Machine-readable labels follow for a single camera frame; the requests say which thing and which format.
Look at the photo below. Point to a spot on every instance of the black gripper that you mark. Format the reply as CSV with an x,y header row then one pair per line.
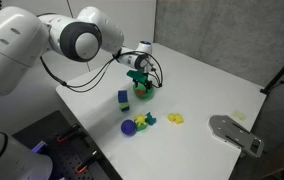
x,y
137,75

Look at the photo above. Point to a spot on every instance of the orange rubber toy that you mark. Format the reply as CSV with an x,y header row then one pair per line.
x,y
140,91

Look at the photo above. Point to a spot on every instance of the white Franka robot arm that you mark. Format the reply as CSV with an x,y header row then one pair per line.
x,y
12,43

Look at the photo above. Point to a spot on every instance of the green plastic bowl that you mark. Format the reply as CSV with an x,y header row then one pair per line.
x,y
143,96

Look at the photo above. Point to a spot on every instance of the yellow spiky rubber toy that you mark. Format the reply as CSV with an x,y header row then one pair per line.
x,y
140,119

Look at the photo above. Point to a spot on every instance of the teal rubber toy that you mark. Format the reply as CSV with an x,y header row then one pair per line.
x,y
150,119

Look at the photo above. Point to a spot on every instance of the blue block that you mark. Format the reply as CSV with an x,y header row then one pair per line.
x,y
122,96

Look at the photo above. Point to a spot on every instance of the lime green block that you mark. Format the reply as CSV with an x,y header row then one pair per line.
x,y
124,105

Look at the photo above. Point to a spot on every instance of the purple spiky ball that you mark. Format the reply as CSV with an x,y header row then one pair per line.
x,y
128,128

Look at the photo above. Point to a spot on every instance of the black orange clamp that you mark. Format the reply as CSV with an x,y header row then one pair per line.
x,y
88,161
68,133

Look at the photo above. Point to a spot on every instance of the gray metal mounting plate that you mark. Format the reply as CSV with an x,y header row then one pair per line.
x,y
230,131

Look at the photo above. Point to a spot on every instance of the black perforated board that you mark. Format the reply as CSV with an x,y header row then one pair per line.
x,y
52,156

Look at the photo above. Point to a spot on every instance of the black stand pole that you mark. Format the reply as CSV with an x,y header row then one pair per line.
x,y
283,71

